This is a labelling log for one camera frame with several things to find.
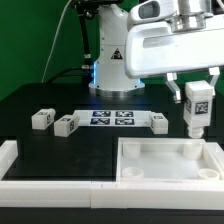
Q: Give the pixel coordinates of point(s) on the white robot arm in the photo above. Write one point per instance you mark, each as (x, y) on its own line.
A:
(109, 75)

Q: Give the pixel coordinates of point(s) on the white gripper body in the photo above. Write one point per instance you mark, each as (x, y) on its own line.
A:
(173, 36)

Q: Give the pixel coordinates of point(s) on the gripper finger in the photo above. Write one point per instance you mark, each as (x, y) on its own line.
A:
(171, 83)
(214, 73)

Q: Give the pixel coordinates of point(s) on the white base tag plate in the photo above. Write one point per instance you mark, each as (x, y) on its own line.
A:
(113, 118)

